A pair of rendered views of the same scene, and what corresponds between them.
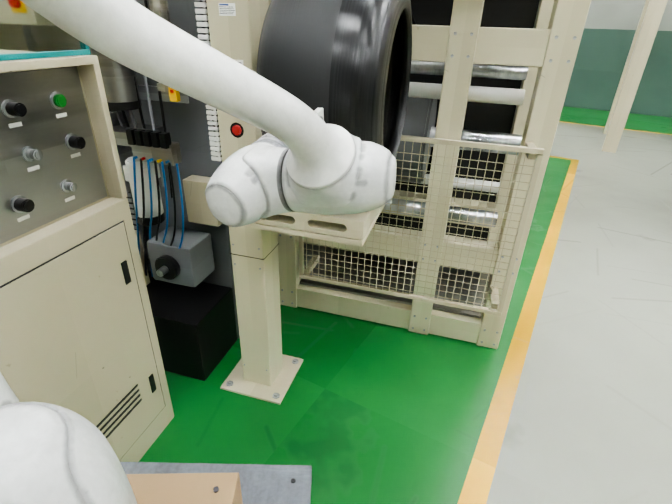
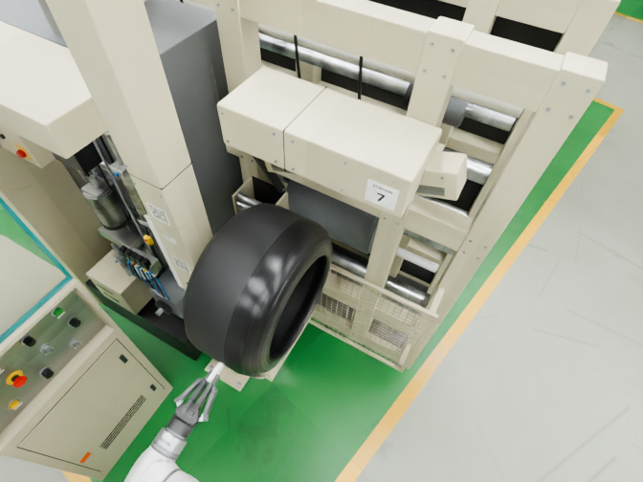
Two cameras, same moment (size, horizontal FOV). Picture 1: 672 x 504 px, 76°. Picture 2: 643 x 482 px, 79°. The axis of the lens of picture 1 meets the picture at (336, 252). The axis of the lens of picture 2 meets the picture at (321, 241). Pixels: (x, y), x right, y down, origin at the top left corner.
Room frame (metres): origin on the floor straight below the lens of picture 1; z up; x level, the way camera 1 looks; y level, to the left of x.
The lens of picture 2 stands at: (0.64, -0.32, 2.47)
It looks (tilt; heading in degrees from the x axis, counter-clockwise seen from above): 54 degrees down; 9
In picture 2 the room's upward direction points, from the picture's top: 4 degrees clockwise
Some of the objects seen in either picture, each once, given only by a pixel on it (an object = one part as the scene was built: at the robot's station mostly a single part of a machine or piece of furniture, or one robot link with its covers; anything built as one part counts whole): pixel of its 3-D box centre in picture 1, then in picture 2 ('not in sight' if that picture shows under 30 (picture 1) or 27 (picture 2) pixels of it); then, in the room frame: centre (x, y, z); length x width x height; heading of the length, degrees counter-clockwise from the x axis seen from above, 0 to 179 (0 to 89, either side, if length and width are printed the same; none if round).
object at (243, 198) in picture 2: not in sight; (262, 215); (1.75, 0.15, 1.05); 0.20 x 0.15 x 0.30; 74
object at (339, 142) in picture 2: not in sight; (326, 137); (1.58, -0.16, 1.71); 0.61 x 0.25 x 0.15; 74
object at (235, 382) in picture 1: (263, 372); (234, 361); (1.38, 0.30, 0.01); 0.27 x 0.27 x 0.02; 74
